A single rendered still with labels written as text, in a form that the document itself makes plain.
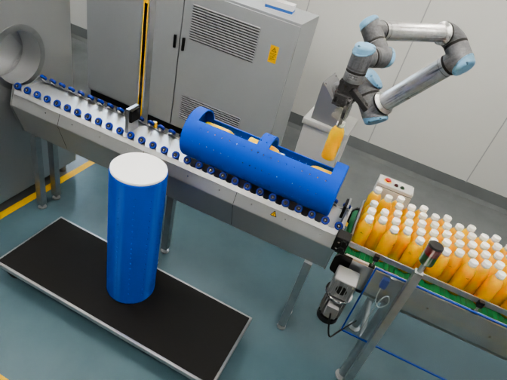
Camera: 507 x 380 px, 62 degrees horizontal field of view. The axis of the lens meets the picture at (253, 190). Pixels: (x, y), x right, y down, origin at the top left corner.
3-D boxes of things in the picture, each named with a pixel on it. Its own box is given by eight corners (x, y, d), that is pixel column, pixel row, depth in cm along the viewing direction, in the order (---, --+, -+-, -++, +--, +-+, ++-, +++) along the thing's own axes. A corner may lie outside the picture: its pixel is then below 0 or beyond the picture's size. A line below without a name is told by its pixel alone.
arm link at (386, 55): (392, 38, 186) (373, 37, 180) (400, 61, 184) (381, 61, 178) (377, 50, 194) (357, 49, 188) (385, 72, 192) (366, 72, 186)
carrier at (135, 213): (156, 302, 251) (153, 267, 272) (170, 188, 200) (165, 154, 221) (106, 306, 242) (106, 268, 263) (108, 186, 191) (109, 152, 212)
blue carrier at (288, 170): (201, 139, 254) (207, 98, 236) (336, 196, 237) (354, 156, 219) (176, 162, 233) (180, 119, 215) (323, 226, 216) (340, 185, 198)
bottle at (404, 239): (400, 262, 213) (417, 236, 202) (390, 264, 210) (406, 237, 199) (392, 252, 218) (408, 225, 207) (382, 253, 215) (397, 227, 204)
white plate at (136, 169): (170, 185, 199) (170, 187, 200) (165, 153, 220) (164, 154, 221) (109, 184, 190) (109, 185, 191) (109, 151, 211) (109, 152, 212)
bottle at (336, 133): (319, 157, 207) (332, 125, 196) (322, 151, 213) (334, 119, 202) (333, 163, 206) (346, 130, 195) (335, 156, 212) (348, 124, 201)
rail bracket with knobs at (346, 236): (333, 240, 215) (340, 225, 209) (346, 246, 214) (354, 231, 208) (329, 252, 207) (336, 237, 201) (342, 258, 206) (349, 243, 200)
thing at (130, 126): (134, 126, 256) (136, 103, 247) (139, 128, 255) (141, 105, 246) (124, 132, 248) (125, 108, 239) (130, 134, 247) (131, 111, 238)
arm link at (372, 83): (354, 81, 279) (378, 68, 268) (362, 104, 276) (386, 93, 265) (343, 77, 267) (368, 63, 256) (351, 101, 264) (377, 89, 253)
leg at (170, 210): (163, 246, 308) (172, 179, 272) (170, 250, 307) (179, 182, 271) (159, 251, 304) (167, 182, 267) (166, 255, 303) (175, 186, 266)
